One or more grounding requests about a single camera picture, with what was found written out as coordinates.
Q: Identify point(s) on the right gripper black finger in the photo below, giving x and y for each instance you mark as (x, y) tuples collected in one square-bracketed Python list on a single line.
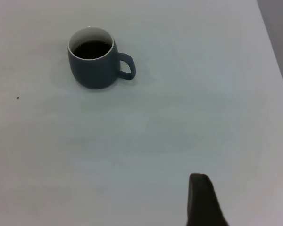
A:
[(202, 202)]

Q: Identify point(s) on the dark coffee liquid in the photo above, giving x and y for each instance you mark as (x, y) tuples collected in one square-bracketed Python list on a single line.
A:
[(92, 50)]

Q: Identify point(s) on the grey ceramic mug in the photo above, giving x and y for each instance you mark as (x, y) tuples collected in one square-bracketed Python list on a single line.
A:
[(94, 73)]

